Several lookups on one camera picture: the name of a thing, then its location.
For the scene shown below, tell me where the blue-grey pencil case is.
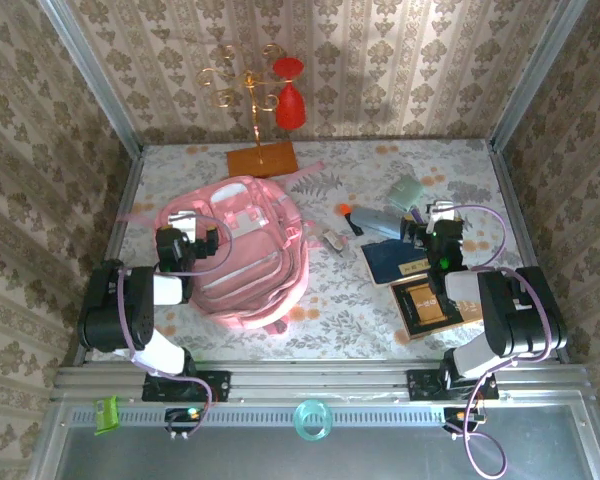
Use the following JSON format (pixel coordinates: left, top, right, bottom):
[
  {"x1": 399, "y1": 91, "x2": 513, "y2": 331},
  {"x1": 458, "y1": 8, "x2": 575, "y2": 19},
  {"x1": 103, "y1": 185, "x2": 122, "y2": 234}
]
[{"x1": 352, "y1": 206, "x2": 406, "y2": 239}]

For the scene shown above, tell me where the navy blue notebook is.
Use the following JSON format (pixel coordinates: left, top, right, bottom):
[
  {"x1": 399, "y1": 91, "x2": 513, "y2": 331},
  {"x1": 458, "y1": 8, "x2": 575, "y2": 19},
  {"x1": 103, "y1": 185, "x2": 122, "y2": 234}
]
[{"x1": 360, "y1": 237, "x2": 431, "y2": 287}]

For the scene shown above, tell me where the grey-green pouch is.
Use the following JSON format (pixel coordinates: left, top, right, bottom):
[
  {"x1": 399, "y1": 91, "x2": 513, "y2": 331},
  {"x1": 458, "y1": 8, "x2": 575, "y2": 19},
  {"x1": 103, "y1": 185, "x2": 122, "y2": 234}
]
[{"x1": 385, "y1": 174, "x2": 424, "y2": 209}]

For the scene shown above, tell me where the pink school backpack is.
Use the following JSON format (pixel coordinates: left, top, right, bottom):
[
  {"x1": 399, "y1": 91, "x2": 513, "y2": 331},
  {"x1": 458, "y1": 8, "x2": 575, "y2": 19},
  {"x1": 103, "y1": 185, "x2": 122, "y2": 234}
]
[{"x1": 117, "y1": 162, "x2": 326, "y2": 334}]

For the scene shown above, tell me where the black marker orange cap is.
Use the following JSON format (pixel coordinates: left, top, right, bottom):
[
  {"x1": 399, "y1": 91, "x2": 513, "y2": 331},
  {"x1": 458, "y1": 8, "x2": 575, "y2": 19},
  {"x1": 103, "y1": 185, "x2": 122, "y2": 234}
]
[{"x1": 338, "y1": 202, "x2": 364, "y2": 237}]

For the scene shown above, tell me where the small white eraser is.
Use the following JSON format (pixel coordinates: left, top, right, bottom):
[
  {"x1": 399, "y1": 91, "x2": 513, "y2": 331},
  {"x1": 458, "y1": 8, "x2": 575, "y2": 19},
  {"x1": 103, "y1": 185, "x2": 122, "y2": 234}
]
[{"x1": 322, "y1": 229, "x2": 349, "y2": 251}]

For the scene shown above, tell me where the black electronics board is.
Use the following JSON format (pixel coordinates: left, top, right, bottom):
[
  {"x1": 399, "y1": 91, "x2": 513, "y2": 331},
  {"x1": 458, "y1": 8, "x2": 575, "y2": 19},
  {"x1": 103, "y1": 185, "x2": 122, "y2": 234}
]
[
  {"x1": 443, "y1": 407, "x2": 486, "y2": 432},
  {"x1": 164, "y1": 407, "x2": 206, "y2": 435}
]

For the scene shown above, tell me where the metal tray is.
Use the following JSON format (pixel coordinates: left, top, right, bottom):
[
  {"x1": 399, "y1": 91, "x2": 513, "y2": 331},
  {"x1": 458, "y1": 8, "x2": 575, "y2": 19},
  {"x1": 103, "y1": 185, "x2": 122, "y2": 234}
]
[{"x1": 27, "y1": 402, "x2": 600, "y2": 480}]

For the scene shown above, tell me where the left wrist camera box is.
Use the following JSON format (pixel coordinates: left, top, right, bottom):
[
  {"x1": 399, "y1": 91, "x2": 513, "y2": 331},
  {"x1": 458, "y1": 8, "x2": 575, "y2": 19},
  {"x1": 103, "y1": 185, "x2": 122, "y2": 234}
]
[{"x1": 168, "y1": 212, "x2": 201, "y2": 242}]

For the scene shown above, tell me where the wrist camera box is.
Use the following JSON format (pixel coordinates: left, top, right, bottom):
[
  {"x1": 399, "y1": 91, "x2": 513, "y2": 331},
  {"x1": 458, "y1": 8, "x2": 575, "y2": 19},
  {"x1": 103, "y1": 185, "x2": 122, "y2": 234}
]
[
  {"x1": 427, "y1": 199, "x2": 454, "y2": 221},
  {"x1": 168, "y1": 212, "x2": 201, "y2": 242}
]

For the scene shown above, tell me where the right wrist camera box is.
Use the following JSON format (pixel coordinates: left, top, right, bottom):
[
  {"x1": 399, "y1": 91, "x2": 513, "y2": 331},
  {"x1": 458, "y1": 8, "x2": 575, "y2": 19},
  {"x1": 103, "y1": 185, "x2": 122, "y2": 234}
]
[{"x1": 427, "y1": 199, "x2": 454, "y2": 221}]

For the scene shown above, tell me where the aluminium side rail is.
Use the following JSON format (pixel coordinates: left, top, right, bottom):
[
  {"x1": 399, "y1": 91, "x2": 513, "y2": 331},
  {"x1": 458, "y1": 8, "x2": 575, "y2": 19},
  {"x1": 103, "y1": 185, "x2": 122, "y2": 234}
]
[
  {"x1": 489, "y1": 144, "x2": 571, "y2": 364},
  {"x1": 72, "y1": 149, "x2": 144, "y2": 366}
]

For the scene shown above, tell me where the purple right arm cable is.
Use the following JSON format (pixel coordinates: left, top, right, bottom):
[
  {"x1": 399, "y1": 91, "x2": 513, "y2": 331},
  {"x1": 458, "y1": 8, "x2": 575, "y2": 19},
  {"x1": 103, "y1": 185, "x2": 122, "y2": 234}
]
[{"x1": 447, "y1": 203, "x2": 564, "y2": 476}]

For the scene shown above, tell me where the gold wire stand wooden base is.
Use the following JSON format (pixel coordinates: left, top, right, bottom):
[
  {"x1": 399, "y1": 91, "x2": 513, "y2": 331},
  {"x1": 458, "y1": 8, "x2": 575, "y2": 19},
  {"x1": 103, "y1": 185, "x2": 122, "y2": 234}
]
[{"x1": 195, "y1": 43, "x2": 299, "y2": 179}]

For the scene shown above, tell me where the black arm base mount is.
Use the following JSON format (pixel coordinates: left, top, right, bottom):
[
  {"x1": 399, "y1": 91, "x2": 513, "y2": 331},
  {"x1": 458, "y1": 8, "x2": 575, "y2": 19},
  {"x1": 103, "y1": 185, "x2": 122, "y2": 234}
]
[
  {"x1": 407, "y1": 368, "x2": 500, "y2": 401},
  {"x1": 142, "y1": 369, "x2": 231, "y2": 402}
]

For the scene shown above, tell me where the aluminium frame post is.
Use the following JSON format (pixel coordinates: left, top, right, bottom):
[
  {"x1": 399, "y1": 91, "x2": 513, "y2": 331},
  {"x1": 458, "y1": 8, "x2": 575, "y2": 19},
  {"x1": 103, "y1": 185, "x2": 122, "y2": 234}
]
[
  {"x1": 489, "y1": 0, "x2": 589, "y2": 151},
  {"x1": 37, "y1": 0, "x2": 144, "y2": 159}
]

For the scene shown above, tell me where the aluminium front rail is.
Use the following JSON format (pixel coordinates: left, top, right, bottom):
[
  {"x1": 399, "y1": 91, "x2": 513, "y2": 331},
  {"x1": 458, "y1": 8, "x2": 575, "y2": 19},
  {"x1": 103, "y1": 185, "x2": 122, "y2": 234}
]
[{"x1": 49, "y1": 363, "x2": 594, "y2": 407}]

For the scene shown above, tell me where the teal tape ring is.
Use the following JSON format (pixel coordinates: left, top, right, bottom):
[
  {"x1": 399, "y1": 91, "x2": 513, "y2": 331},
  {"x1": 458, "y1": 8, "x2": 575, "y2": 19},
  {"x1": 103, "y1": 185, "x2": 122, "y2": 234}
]
[{"x1": 293, "y1": 398, "x2": 334, "y2": 442}]

